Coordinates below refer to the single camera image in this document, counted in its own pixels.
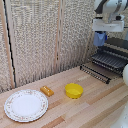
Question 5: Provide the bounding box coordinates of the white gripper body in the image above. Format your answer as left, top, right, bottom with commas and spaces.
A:
92, 18, 125, 33

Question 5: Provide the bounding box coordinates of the yellow plastic bowl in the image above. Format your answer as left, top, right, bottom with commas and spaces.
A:
64, 83, 84, 100

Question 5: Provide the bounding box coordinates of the small orange block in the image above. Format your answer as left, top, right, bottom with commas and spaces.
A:
40, 85, 55, 97

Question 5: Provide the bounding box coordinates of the white floral rimmed plate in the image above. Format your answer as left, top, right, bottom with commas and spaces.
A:
3, 89, 50, 123

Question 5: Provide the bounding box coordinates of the black wire dish rack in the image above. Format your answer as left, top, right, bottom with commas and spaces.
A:
90, 37, 128, 80

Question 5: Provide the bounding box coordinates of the black wire oven rack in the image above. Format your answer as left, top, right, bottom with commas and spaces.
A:
79, 63, 112, 85

